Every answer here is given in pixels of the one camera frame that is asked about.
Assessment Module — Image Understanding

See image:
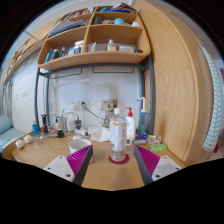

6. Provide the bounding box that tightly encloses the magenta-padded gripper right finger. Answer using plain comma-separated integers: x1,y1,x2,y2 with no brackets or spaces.
133,144,183,186

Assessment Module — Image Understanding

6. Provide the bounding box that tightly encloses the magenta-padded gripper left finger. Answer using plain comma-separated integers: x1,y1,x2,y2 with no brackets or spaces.
43,144,94,187

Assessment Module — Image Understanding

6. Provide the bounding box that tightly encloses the clear plastic water bottle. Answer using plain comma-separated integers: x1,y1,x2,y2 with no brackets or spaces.
109,107,129,162

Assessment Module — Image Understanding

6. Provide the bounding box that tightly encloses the white cup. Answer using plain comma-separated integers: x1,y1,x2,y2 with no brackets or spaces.
68,138,93,155

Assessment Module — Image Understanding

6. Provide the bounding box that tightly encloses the green packet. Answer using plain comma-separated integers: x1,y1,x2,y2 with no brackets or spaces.
149,143,168,152

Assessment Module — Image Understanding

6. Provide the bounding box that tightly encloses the pink white packet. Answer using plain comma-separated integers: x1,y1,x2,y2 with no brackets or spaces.
146,134,163,145

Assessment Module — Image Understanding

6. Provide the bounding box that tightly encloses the flat round red coaster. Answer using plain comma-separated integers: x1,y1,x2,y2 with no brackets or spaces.
108,153,130,165

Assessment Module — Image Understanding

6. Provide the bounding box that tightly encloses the dark blue box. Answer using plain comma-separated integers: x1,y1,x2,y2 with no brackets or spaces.
133,131,148,145

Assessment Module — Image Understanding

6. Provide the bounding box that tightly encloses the white power strip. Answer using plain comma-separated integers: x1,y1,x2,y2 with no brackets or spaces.
74,128,91,136

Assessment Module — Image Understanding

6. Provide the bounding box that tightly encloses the white tissue pack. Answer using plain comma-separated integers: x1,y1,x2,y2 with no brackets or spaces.
90,125,112,142

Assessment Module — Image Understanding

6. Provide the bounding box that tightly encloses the white charger block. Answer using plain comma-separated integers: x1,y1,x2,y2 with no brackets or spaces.
66,119,77,132

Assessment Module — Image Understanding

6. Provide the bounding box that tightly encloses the white pump bottle red top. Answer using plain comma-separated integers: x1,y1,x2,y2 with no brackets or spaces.
124,107,137,141

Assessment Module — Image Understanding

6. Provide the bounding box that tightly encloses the blue spray bottle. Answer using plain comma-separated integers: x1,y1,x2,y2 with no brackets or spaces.
137,96,150,134

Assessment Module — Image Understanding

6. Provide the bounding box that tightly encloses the black upright shaver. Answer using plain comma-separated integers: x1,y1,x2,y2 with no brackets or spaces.
41,113,49,134

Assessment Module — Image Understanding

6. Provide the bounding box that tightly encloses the small blue bottle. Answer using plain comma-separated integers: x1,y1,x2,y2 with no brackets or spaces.
31,119,40,137

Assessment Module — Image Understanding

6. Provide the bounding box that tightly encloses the wooden tree figurine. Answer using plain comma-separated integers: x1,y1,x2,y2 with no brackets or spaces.
105,98,118,128

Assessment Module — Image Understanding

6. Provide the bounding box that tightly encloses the wooden wardrobe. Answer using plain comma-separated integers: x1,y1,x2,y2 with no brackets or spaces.
131,0,214,166

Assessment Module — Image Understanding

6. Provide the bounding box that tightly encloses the light blue bedding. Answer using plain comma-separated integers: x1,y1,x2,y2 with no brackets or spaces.
0,114,28,153

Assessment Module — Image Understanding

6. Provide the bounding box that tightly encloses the green striped white towel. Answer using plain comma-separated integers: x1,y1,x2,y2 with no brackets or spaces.
201,46,224,153

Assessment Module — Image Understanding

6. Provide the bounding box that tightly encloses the wooden shelf unit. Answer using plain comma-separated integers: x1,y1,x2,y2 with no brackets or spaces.
36,3,152,72

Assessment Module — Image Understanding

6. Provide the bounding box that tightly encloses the grey metal desk frame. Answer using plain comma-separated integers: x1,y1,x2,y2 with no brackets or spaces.
33,54,156,136

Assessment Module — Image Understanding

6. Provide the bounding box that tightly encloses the long wooden bed rail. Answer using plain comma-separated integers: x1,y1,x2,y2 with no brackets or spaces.
3,18,61,84

